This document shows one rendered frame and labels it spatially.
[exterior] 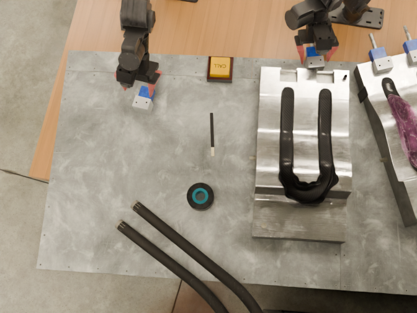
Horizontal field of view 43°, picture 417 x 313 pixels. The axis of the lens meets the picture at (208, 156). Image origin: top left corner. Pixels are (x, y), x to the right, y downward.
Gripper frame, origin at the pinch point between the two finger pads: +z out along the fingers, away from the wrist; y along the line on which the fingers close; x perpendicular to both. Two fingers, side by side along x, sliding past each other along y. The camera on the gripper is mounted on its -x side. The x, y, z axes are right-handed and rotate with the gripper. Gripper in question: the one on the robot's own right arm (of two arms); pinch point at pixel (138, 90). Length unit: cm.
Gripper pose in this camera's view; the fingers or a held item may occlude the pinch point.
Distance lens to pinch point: 156.8
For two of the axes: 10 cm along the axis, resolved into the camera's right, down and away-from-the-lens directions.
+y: 9.6, 2.6, -1.2
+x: 2.7, -6.8, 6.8
